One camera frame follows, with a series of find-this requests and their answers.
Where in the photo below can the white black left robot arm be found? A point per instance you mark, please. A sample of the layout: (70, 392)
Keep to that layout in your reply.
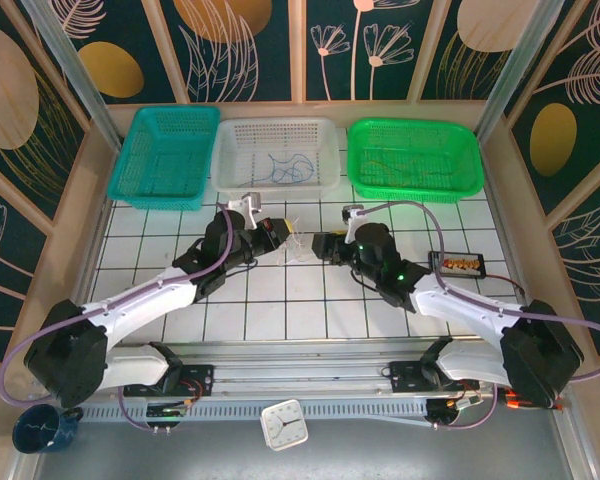
(145, 300)

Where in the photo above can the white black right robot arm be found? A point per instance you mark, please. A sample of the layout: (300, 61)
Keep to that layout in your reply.
(460, 307)

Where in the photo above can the white plastic basket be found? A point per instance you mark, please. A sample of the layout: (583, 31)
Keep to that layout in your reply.
(275, 192)

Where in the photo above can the green plastic basket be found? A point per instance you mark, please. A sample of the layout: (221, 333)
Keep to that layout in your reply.
(415, 196)

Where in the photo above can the black charger box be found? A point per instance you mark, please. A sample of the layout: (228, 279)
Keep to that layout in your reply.
(460, 263)

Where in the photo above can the teal plastic basket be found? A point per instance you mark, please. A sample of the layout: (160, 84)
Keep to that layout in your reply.
(170, 111)

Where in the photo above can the black controller board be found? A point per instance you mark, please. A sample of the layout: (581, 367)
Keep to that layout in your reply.
(167, 412)
(450, 410)

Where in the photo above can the white square clock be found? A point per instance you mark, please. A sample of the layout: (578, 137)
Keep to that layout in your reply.
(282, 425)

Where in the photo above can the dark blue mug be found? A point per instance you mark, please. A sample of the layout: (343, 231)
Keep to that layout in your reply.
(35, 430)

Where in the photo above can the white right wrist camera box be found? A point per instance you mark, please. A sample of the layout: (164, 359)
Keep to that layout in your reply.
(350, 215)

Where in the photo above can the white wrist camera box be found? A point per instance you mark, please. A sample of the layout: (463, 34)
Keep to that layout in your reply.
(250, 202)
(350, 215)

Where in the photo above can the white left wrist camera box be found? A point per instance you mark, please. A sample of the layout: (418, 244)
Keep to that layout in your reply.
(250, 202)

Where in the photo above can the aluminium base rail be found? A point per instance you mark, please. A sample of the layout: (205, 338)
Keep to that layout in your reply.
(300, 372)

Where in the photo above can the aluminium frame post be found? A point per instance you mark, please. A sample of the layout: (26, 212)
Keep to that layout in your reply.
(522, 65)
(75, 75)

